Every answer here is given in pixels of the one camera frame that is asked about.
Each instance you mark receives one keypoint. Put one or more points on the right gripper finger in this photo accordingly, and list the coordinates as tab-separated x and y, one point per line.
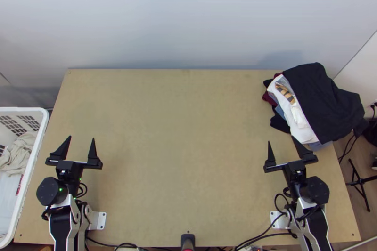
270	156
306	154

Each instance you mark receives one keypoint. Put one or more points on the white laundry basket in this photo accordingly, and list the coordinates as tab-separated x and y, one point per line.
29	168

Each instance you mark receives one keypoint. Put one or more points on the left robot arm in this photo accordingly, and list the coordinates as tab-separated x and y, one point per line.
48	190

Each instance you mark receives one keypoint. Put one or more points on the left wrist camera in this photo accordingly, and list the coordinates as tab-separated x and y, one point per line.
63	173

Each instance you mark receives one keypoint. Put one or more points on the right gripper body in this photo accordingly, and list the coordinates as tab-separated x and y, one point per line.
294	165

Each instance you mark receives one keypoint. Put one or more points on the black tripod stand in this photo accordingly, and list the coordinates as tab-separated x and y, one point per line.
358	179

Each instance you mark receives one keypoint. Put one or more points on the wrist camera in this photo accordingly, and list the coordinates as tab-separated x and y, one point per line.
63	173
297	175

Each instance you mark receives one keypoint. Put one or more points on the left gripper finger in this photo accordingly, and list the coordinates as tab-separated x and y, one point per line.
62	151
93	152

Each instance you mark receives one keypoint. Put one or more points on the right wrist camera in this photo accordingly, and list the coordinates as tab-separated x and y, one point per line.
297	175

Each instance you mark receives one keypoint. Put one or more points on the pile of folded clothes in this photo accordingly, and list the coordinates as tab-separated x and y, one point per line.
318	101

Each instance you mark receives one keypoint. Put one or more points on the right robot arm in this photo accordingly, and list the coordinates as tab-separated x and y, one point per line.
318	190

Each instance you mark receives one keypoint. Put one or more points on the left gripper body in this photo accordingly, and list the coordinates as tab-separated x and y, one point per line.
75	174

